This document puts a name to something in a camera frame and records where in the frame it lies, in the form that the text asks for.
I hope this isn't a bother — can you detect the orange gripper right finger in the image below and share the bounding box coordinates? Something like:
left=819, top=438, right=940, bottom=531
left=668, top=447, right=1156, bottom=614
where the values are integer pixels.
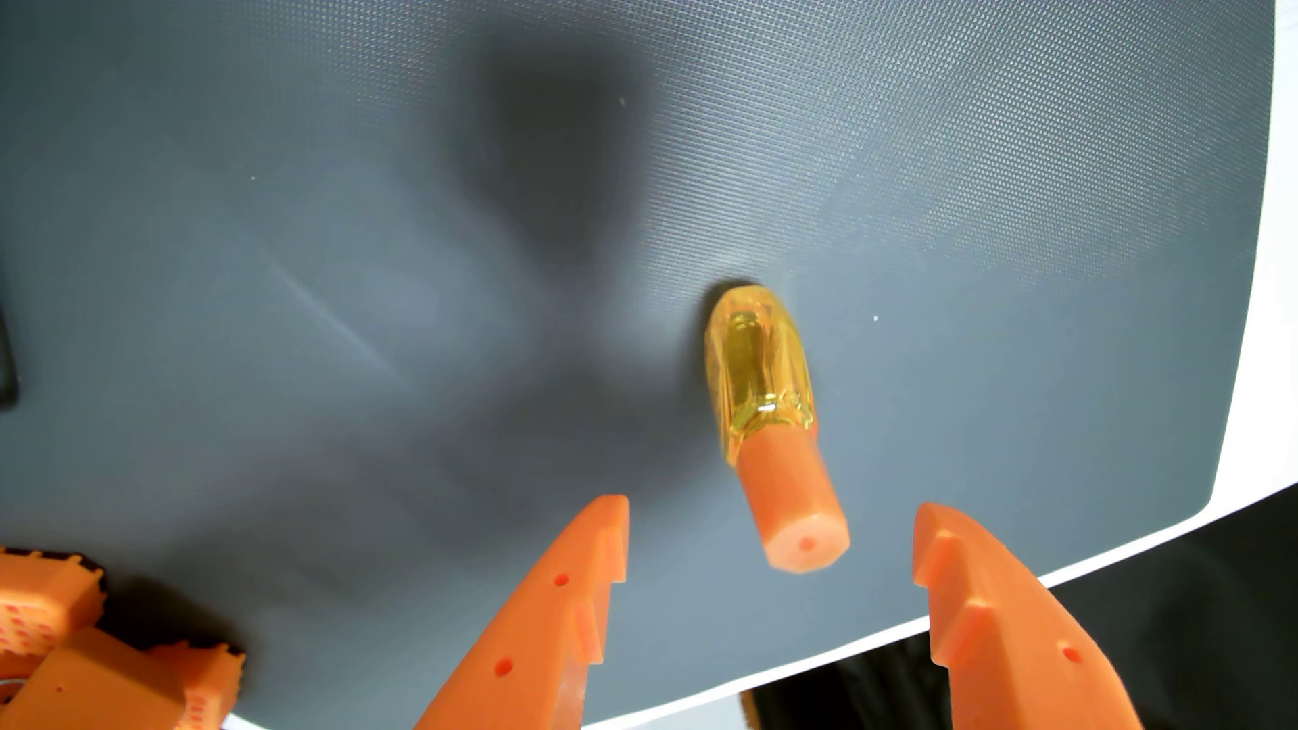
left=911, top=502, right=1147, bottom=730

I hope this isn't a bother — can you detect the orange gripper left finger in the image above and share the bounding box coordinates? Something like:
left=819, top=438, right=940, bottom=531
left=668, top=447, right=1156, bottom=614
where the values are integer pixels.
left=414, top=493, right=632, bottom=730

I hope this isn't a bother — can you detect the yellow eyedrops bottle orange cap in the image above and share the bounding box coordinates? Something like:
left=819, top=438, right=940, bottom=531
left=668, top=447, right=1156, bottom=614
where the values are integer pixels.
left=702, top=284, right=853, bottom=576

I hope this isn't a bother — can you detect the black fabric bag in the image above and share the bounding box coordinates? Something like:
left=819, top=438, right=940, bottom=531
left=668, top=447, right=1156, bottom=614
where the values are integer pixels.
left=745, top=485, right=1298, bottom=730

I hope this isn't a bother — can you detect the grey textured mat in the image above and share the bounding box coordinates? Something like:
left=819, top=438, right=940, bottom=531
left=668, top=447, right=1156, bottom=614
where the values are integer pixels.
left=0, top=0, right=1277, bottom=730

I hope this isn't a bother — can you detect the black object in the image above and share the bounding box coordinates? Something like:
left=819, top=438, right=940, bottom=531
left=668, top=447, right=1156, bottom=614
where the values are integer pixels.
left=0, top=304, right=20, bottom=412

